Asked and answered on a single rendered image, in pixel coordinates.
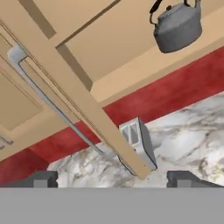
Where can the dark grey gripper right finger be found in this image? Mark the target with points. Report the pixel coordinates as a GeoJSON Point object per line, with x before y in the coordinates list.
{"type": "Point", "coordinates": [180, 178]}

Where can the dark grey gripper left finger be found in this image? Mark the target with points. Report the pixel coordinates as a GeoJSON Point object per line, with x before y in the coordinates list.
{"type": "Point", "coordinates": [43, 178]}

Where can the tan cabinet door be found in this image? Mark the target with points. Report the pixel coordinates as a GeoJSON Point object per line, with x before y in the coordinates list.
{"type": "Point", "coordinates": [73, 87]}
{"type": "Point", "coordinates": [17, 102]}

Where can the grey metal kettle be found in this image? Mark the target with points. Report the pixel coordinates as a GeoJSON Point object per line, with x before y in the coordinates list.
{"type": "Point", "coordinates": [178, 29]}

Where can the grey toaster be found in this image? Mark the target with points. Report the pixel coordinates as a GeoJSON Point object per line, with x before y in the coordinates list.
{"type": "Point", "coordinates": [143, 140]}

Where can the tan wall cabinet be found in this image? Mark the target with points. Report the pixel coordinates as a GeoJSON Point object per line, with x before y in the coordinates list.
{"type": "Point", "coordinates": [122, 43]}

